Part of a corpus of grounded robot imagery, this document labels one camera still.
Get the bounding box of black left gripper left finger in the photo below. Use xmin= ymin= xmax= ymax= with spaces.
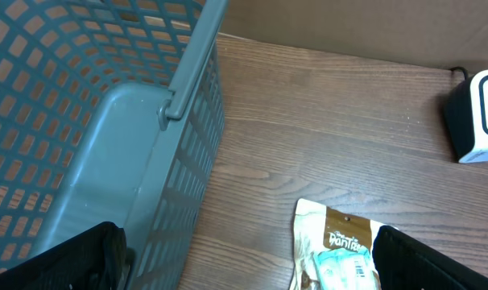
xmin=0 ymin=222 xmax=126 ymax=290

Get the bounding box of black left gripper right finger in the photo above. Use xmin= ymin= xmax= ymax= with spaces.
xmin=372 ymin=226 xmax=488 ymax=290

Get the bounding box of teal pack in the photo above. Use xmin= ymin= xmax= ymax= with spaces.
xmin=312 ymin=246 xmax=379 ymax=290

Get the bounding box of brown white snack bag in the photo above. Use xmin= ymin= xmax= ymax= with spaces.
xmin=290 ymin=198 xmax=383 ymax=290

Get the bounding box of white barcode scanner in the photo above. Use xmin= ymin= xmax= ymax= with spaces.
xmin=444 ymin=69 xmax=488 ymax=164

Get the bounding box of grey plastic shopping basket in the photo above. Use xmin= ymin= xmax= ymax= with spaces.
xmin=0 ymin=0 xmax=227 ymax=289

